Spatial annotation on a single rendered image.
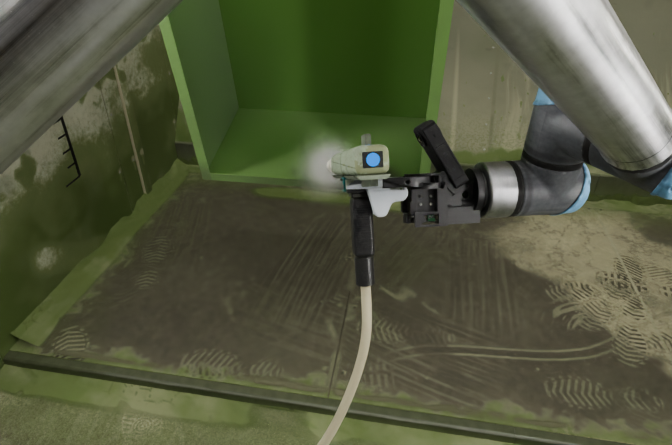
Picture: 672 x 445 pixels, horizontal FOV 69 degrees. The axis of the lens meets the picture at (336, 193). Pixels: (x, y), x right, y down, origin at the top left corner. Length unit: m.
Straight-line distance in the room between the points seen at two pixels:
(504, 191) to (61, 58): 0.61
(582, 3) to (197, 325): 1.33
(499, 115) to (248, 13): 1.14
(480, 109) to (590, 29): 1.69
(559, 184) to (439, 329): 0.79
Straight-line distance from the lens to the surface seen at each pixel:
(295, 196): 1.26
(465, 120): 2.11
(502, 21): 0.41
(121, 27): 0.38
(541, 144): 0.79
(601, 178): 2.21
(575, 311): 1.68
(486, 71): 2.17
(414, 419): 1.31
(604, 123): 0.56
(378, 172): 0.64
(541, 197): 0.81
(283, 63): 1.50
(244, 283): 1.64
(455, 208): 0.78
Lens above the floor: 1.12
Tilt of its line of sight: 32 degrees down
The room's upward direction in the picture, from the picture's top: straight up
